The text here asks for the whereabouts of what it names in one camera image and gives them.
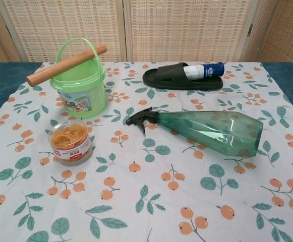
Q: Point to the green transparent spray bottle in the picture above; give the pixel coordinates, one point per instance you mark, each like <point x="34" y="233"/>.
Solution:
<point x="211" y="128"/>

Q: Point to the black rubber slipper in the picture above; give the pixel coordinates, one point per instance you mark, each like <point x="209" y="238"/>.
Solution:
<point x="161" y="78"/>

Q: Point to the white fruit-print tablecloth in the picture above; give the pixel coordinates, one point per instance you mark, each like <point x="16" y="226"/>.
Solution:
<point x="136" y="201"/>

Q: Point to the wooden rolling pin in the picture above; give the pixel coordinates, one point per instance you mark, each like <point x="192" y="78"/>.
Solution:
<point x="65" y="65"/>

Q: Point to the clear jar of rubber bands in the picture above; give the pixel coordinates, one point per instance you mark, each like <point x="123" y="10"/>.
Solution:
<point x="68" y="151"/>

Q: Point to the blue and white tube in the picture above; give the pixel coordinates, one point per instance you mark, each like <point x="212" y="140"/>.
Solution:
<point x="206" y="70"/>

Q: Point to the light green plastic bucket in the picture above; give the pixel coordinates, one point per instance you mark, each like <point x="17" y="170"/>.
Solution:
<point x="80" y="100"/>

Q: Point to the woven bamboo folding screen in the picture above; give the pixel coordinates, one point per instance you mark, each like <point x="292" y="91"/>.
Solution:
<point x="161" y="30"/>

